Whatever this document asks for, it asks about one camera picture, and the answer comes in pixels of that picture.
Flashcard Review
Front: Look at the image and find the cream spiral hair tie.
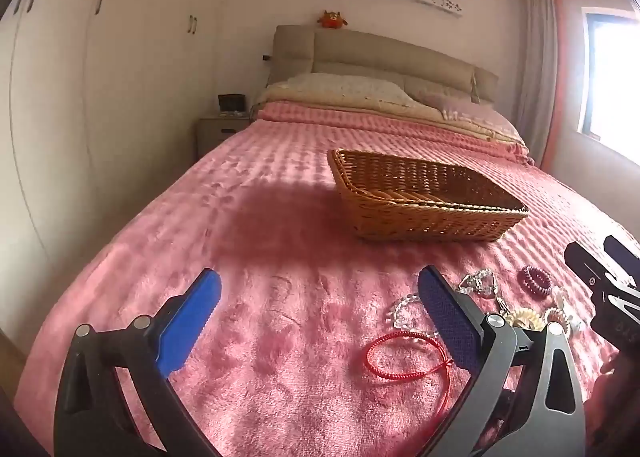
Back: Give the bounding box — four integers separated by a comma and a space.
502, 308, 546, 333

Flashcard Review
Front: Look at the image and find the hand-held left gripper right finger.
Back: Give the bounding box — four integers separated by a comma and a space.
417, 264, 588, 457

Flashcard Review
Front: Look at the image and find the grey sheer curtain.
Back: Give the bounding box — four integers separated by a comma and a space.
517, 0, 556, 165

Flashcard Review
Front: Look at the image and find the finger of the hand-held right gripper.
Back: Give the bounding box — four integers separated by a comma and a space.
564, 242, 610, 294
602, 235, 640, 284

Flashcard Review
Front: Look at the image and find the brown wicker basket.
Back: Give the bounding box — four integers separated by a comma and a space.
327, 148, 530, 244

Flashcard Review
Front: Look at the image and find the white patterned pillow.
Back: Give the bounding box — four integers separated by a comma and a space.
265, 73, 416, 105

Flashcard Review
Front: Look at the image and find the orange curtain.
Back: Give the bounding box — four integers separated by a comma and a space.
542, 0, 566, 172

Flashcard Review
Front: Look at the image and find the beige padded headboard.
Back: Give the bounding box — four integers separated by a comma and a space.
272, 25, 499, 105

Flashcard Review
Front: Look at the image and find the pink plush blanket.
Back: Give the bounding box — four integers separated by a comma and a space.
15, 104, 640, 457

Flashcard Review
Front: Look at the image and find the beige nightstand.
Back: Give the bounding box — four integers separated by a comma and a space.
195, 114, 251, 160

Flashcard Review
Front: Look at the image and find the clear spiral hair tie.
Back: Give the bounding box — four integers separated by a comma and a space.
544, 294, 586, 335

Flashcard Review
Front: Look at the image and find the purple spiral hair tie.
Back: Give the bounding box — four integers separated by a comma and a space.
520, 264, 552, 295

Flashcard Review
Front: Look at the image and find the clear bead bracelet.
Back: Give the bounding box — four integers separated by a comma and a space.
385, 294, 438, 338

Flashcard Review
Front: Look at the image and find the beige quilt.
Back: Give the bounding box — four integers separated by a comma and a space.
250, 87, 526, 145

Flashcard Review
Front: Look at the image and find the white wardrobe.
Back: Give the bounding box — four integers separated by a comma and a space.
0, 0, 226, 263

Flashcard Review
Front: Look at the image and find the window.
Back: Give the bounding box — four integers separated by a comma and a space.
577, 9, 640, 158

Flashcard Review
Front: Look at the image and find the silver crystal bracelet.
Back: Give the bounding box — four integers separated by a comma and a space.
457, 269, 501, 299

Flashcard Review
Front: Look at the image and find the red string bracelet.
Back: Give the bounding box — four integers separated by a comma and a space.
364, 331, 456, 423

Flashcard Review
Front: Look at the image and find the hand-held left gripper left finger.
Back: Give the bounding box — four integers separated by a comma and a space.
52, 267, 223, 457

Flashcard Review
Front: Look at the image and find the pink pillow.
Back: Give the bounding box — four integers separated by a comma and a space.
417, 89, 521, 138

